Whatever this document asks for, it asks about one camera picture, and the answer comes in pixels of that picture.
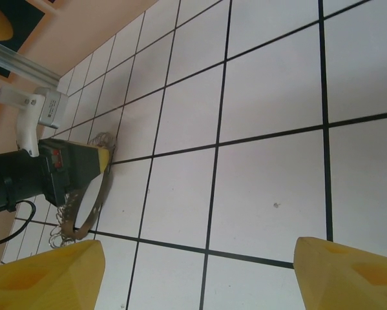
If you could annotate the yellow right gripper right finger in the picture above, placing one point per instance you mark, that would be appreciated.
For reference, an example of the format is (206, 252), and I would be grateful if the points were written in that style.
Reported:
(348, 281)

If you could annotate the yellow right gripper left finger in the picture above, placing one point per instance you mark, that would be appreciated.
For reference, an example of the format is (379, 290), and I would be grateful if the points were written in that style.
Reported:
(35, 284)

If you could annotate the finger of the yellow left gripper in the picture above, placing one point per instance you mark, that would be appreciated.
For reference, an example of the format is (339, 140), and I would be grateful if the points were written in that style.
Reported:
(83, 161)

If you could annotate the aluminium corner post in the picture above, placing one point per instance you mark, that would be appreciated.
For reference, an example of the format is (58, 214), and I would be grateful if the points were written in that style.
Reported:
(22, 63)

